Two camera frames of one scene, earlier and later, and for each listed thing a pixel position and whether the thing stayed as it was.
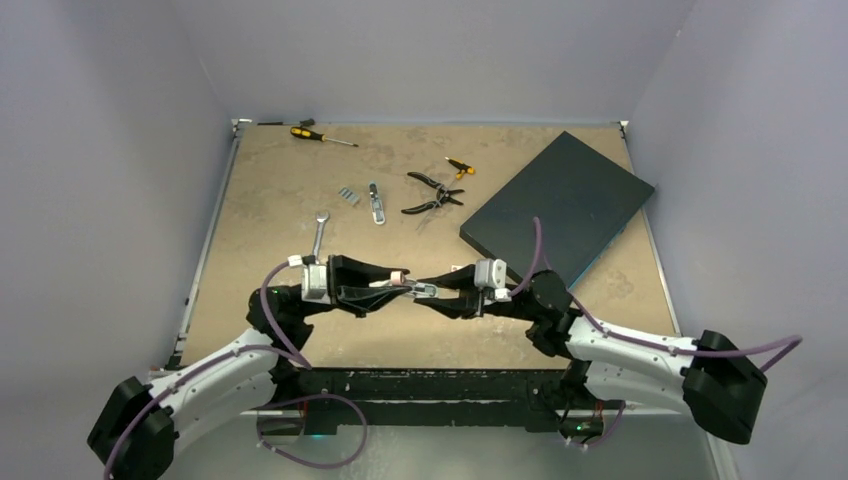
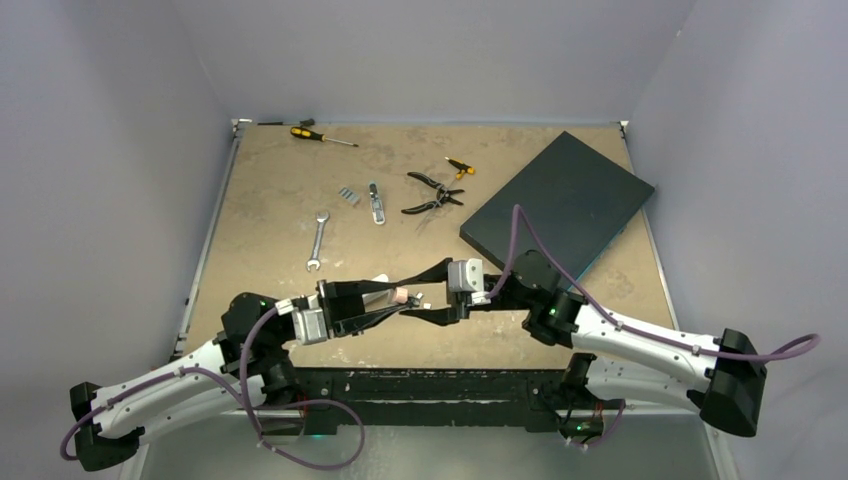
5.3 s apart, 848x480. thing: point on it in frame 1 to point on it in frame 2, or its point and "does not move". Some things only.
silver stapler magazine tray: x=376 y=204 does not move
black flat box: x=581 y=198 does not move
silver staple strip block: x=349 y=195 does not move
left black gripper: x=344 y=275 to x=336 y=301
